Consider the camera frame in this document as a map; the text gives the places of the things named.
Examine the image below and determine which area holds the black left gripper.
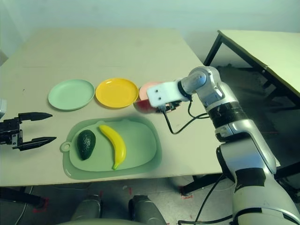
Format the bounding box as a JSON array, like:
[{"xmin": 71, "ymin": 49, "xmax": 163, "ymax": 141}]
[{"xmin": 0, "ymin": 112, "xmax": 57, "ymax": 151}]

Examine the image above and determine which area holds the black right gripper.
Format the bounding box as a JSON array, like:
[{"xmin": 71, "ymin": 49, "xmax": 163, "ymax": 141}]
[{"xmin": 156, "ymin": 100, "xmax": 182, "ymax": 113}]

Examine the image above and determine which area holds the red toy watermelon slice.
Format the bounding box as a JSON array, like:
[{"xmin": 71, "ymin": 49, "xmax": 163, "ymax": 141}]
[{"xmin": 133, "ymin": 99, "xmax": 157, "ymax": 115}]

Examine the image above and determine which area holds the dark green toy avocado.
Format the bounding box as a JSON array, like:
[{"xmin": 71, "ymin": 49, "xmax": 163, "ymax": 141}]
[{"xmin": 77, "ymin": 129, "xmax": 96, "ymax": 161}]

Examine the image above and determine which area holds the yellow toy banana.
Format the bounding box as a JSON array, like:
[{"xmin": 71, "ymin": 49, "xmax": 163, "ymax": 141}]
[{"xmin": 98, "ymin": 124, "xmax": 127, "ymax": 171}]

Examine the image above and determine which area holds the pink plate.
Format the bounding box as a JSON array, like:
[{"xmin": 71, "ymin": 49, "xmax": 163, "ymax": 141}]
[{"xmin": 139, "ymin": 81, "xmax": 164, "ymax": 100}]

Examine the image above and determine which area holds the green plate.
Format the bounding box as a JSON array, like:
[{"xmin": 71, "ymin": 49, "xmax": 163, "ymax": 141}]
[{"xmin": 48, "ymin": 79, "xmax": 96, "ymax": 111}]

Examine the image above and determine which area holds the green silicone tray mat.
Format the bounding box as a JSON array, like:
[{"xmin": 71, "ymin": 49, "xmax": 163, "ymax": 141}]
[{"xmin": 60, "ymin": 118, "xmax": 163, "ymax": 180}]

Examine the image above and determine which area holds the yellow plate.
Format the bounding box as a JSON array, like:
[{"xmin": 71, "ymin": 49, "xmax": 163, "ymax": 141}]
[{"xmin": 95, "ymin": 78, "xmax": 139, "ymax": 109}]

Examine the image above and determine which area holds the black table foot bar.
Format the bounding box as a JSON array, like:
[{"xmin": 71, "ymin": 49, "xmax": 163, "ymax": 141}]
[
  {"xmin": 181, "ymin": 161, "xmax": 300, "ymax": 195},
  {"xmin": 0, "ymin": 187, "xmax": 46, "ymax": 208}
]

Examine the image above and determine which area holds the grey robot left leg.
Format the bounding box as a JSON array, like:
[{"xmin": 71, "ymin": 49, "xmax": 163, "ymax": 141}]
[{"xmin": 70, "ymin": 194, "xmax": 103, "ymax": 222}]

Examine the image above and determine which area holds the grey robot leg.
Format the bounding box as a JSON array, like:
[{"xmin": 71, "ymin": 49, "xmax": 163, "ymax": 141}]
[
  {"xmin": 70, "ymin": 194, "xmax": 103, "ymax": 222},
  {"xmin": 128, "ymin": 195, "xmax": 167, "ymax": 225}
]

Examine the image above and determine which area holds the side table with black legs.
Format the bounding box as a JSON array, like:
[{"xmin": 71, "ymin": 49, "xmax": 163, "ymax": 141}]
[{"xmin": 203, "ymin": 30, "xmax": 300, "ymax": 99}]

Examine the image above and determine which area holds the grey robot right leg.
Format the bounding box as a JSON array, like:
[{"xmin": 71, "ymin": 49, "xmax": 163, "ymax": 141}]
[{"xmin": 128, "ymin": 195, "xmax": 167, "ymax": 225}]

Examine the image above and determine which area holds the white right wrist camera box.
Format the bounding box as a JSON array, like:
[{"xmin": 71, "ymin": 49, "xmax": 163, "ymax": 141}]
[{"xmin": 146, "ymin": 81, "xmax": 190, "ymax": 108}]

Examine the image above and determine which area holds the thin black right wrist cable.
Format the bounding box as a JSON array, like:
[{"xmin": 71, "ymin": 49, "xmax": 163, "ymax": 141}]
[{"xmin": 187, "ymin": 97, "xmax": 210, "ymax": 119}]

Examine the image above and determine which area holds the black right wrist usb cable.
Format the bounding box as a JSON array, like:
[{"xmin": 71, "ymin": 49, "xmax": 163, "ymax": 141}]
[{"xmin": 161, "ymin": 110, "xmax": 210, "ymax": 135}]

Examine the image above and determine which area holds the black hanging robot cable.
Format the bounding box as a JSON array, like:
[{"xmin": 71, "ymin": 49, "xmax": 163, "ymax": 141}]
[{"xmin": 177, "ymin": 174, "xmax": 235, "ymax": 224}]

